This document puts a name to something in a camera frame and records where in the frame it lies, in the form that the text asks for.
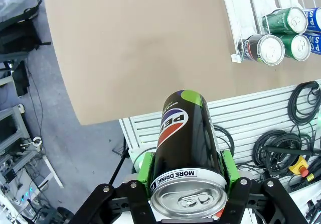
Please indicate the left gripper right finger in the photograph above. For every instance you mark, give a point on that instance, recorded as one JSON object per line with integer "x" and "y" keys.
{"x": 263, "y": 204}

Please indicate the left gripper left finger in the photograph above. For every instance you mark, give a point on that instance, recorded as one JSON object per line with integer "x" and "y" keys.
{"x": 118, "y": 204}

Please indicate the black Pepsi can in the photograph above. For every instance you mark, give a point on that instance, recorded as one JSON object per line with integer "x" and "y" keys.
{"x": 260, "y": 49}
{"x": 188, "y": 146}

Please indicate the green Chilsung cider can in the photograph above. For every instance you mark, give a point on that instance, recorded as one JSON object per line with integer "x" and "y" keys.
{"x": 298, "y": 47}
{"x": 283, "y": 20}

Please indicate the black tripod leg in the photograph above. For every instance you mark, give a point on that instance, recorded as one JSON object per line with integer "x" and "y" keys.
{"x": 119, "y": 163}

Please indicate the yellow red emergency stop button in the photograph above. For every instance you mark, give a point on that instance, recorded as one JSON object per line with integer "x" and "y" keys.
{"x": 299, "y": 166}

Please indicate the blue Pocari Sweat can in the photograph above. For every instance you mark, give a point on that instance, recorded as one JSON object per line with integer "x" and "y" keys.
{"x": 314, "y": 18}
{"x": 316, "y": 44}

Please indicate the clear white can rack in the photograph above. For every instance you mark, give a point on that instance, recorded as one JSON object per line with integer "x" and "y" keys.
{"x": 240, "y": 20}

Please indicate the black equipment case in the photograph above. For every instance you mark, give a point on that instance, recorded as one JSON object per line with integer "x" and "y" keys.
{"x": 20, "y": 30}

